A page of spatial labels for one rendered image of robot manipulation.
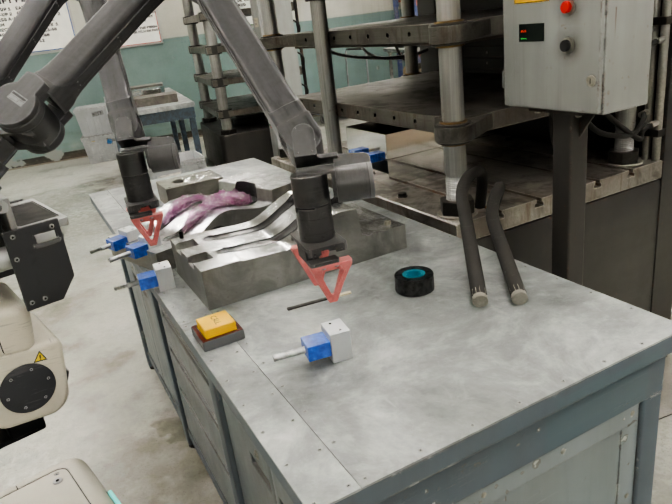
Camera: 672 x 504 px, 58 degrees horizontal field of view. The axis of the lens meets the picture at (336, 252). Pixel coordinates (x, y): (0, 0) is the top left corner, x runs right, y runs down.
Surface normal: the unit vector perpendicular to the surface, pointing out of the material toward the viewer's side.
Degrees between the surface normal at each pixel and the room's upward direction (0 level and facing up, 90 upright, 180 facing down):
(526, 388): 0
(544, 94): 90
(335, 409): 0
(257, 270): 90
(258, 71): 52
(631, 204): 90
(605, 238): 90
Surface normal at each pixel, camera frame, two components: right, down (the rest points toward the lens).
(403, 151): 0.47, 0.27
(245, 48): -0.09, -0.28
